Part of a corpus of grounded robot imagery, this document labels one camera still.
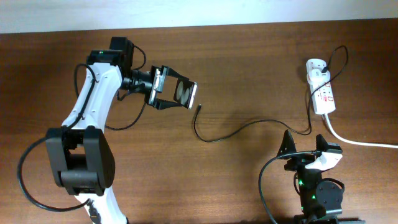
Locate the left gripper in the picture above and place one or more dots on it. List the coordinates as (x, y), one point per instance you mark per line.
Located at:
(157, 86)

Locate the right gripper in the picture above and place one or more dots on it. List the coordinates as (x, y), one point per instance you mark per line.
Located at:
(299, 161)

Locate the black Galaxy flip phone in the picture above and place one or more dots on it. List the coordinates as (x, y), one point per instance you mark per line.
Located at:
(185, 93)

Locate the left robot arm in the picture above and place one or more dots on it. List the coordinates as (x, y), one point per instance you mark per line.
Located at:
(79, 154)

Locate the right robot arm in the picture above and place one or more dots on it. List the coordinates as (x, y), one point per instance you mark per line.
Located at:
(320, 198)

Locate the white USB charger plug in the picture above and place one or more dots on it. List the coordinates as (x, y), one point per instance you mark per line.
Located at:
(316, 76)

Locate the white power strip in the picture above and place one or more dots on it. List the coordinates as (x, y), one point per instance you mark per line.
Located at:
(322, 98)

